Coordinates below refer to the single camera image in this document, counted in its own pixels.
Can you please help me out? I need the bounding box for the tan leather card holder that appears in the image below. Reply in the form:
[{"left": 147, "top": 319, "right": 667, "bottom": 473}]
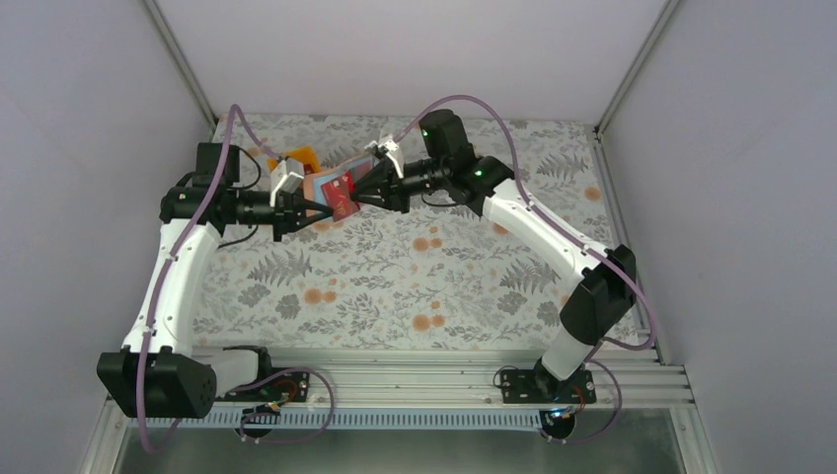
[{"left": 303, "top": 155, "right": 373, "bottom": 221}]

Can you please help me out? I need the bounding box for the red VIP credit card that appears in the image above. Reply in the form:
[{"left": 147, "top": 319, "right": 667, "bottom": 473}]
[{"left": 321, "top": 172, "right": 360, "bottom": 222}]

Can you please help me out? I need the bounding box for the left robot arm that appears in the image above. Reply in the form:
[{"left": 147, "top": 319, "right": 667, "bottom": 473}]
[{"left": 96, "top": 142, "right": 333, "bottom": 419}]

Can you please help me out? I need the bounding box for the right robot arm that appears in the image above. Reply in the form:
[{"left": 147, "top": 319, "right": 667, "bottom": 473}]
[{"left": 351, "top": 110, "right": 637, "bottom": 383}]

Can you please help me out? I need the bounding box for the yellow plastic bin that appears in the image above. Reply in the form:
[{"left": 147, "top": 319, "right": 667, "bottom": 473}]
[{"left": 280, "top": 146, "right": 321, "bottom": 177}]

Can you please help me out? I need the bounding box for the floral table cloth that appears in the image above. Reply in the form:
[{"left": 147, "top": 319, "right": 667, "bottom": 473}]
[{"left": 192, "top": 114, "right": 614, "bottom": 350}]

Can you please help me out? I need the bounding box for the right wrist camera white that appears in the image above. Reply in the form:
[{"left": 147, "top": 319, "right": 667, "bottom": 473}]
[{"left": 364, "top": 134, "right": 405, "bottom": 179}]

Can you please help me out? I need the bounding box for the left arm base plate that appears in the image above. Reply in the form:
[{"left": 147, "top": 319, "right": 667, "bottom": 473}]
[{"left": 216, "top": 367, "right": 312, "bottom": 404}]

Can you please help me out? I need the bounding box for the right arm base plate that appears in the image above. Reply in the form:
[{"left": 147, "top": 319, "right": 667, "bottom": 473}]
[{"left": 497, "top": 368, "right": 597, "bottom": 405}]

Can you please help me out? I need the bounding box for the aluminium rail frame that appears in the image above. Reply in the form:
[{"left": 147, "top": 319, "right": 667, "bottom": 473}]
[{"left": 108, "top": 347, "right": 696, "bottom": 434}]

